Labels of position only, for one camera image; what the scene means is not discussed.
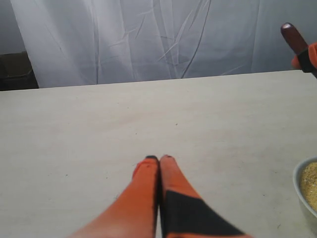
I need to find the dark box behind curtain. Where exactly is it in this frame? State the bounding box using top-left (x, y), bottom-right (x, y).
top-left (0, 51), bottom-right (39, 91)

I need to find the brown ground food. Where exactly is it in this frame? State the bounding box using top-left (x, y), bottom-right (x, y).
top-left (300, 162), bottom-right (317, 211)

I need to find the white ceramic bowl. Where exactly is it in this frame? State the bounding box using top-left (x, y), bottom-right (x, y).
top-left (293, 157), bottom-right (317, 222)

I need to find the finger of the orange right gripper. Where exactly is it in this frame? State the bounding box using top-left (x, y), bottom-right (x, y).
top-left (291, 43), bottom-right (317, 77)

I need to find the white fabric backdrop curtain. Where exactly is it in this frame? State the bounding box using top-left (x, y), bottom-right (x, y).
top-left (0, 0), bottom-right (317, 88)

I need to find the dark red wooden spoon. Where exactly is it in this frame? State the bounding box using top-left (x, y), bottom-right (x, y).
top-left (280, 22), bottom-right (308, 55)

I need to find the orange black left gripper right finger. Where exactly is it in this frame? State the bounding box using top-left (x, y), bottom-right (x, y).
top-left (160, 155), bottom-right (251, 238)

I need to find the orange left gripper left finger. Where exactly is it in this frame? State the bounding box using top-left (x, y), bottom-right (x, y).
top-left (70, 156), bottom-right (159, 238)

